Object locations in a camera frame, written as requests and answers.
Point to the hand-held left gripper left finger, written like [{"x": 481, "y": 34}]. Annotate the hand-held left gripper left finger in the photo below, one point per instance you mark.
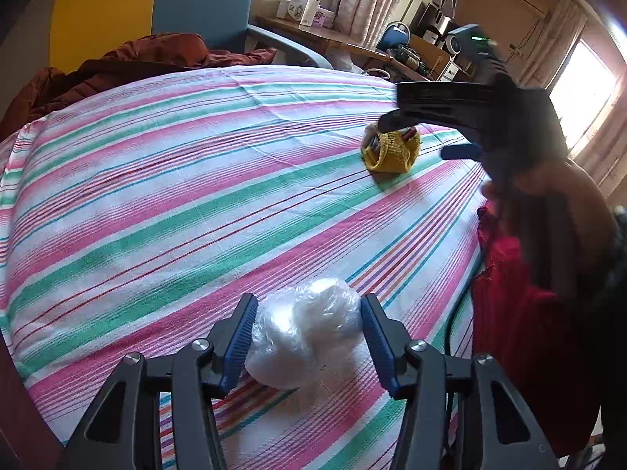
[{"x": 240, "y": 347}]

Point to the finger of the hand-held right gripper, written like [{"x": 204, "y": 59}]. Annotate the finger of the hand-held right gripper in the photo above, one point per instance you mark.
[
  {"x": 441, "y": 103},
  {"x": 463, "y": 152}
]

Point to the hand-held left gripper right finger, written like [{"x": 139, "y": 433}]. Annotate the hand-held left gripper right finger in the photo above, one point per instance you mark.
[{"x": 377, "y": 342}]

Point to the clear plastic bag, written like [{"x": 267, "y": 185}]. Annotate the clear plastic bag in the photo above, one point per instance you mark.
[{"x": 308, "y": 333}]

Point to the yellow knit pouch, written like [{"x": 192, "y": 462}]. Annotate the yellow knit pouch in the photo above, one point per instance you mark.
[{"x": 392, "y": 154}]

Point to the person's right forearm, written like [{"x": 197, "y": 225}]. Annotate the person's right forearm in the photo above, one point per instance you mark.
[{"x": 563, "y": 225}]

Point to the black stereo set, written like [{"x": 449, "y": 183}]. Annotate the black stereo set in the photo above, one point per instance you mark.
[{"x": 441, "y": 24}]

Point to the blue round container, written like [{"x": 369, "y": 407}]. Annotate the blue round container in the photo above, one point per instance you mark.
[{"x": 397, "y": 36}]

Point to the wooden side desk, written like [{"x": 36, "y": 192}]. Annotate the wooden side desk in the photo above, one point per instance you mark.
[{"x": 352, "y": 44}]

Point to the person's red clothing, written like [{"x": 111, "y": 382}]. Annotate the person's red clothing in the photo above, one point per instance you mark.
[{"x": 519, "y": 333}]

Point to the white boxes on desk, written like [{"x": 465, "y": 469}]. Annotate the white boxes on desk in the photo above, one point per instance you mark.
[{"x": 301, "y": 5}]

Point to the striped tablecloth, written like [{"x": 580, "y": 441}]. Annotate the striped tablecloth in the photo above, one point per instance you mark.
[{"x": 171, "y": 181}]

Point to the grey yellow blue chair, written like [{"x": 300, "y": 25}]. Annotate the grey yellow blue chair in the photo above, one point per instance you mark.
[{"x": 147, "y": 5}]

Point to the maroon cloth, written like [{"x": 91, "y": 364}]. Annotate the maroon cloth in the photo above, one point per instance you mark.
[{"x": 122, "y": 58}]

